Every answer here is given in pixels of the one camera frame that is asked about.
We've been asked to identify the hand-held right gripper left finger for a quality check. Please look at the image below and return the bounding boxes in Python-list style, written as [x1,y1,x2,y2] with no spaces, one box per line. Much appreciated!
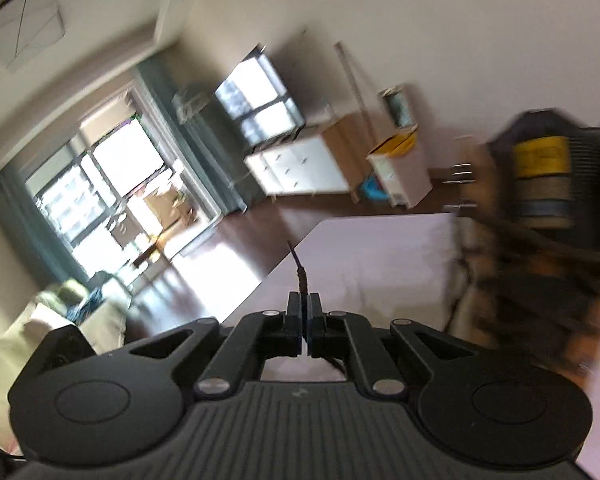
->
[126,291,307,399]

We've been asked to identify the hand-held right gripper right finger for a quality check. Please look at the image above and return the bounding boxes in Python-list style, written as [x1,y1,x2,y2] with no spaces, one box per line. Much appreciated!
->
[305,293,474,398]

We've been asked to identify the dark brown shoelace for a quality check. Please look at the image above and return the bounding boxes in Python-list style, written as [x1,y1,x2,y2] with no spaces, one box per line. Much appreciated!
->
[286,215,600,377]

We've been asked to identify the tan leather boot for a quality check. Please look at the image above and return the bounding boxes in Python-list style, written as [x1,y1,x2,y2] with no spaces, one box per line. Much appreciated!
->
[445,107,600,377]

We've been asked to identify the blue plastic object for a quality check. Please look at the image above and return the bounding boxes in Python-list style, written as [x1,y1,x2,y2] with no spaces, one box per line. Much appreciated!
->
[359,175,389,203]

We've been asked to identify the white and wood television cabinet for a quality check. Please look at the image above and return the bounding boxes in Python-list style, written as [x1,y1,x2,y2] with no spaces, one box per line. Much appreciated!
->
[243,114,367,197]

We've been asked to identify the balcony cardboard boxes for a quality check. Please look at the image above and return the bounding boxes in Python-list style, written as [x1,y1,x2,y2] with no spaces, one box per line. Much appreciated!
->
[144,186,199,232]

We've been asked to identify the balcony glass door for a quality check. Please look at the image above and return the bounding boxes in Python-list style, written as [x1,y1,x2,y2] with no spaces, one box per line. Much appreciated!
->
[24,84,217,282]

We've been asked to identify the cloth-covered floor air conditioner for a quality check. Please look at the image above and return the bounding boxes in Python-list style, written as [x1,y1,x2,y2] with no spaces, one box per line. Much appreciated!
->
[171,84,249,212]

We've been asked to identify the flat screen television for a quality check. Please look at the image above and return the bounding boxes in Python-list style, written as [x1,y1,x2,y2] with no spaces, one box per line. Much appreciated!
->
[213,46,307,149]

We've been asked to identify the pale appliance with screen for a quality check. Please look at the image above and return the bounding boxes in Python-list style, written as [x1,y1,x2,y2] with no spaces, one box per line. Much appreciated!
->
[379,84,414,129]

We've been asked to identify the wooden stick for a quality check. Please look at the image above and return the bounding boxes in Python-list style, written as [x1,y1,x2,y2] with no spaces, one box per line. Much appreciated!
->
[333,41,377,137]

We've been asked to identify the square ceiling light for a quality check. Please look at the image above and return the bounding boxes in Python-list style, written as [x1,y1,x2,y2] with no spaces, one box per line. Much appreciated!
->
[0,0,67,72]

